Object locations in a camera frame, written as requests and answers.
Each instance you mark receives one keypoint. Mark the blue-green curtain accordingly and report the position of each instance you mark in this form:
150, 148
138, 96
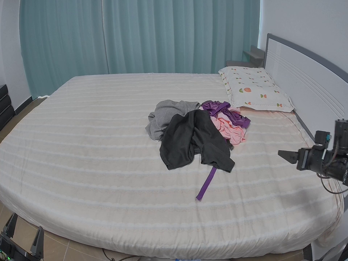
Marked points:
62, 31
176, 26

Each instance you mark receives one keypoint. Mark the grey garment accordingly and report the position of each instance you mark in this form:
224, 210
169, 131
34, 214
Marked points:
165, 113

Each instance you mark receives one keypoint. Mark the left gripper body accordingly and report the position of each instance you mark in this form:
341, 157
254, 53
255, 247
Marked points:
16, 251

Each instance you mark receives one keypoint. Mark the purple garment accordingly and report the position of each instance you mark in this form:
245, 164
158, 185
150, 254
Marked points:
239, 120

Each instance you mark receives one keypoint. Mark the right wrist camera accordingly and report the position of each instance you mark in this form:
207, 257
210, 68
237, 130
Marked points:
322, 139

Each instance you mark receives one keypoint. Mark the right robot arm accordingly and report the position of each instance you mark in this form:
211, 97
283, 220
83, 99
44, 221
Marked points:
339, 167

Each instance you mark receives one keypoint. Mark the black chest of drawers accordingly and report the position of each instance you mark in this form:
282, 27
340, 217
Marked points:
5, 107

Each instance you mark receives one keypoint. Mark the white printed pillow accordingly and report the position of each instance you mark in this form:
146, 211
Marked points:
252, 87

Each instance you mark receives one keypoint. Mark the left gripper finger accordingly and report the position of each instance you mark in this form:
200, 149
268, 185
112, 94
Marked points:
11, 226
38, 242

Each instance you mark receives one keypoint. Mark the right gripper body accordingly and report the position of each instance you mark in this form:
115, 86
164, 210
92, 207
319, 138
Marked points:
312, 159

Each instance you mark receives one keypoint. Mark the bed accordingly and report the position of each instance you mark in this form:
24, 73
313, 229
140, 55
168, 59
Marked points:
95, 151

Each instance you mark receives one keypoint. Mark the black T-shirt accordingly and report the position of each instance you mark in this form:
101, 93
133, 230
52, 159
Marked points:
185, 134

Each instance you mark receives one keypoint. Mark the pink garment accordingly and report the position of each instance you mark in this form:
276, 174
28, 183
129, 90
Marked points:
233, 133

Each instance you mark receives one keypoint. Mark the grey bedside table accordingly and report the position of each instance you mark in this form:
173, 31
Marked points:
252, 53

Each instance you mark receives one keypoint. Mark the black glossy garment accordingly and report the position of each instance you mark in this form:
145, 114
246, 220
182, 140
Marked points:
230, 146

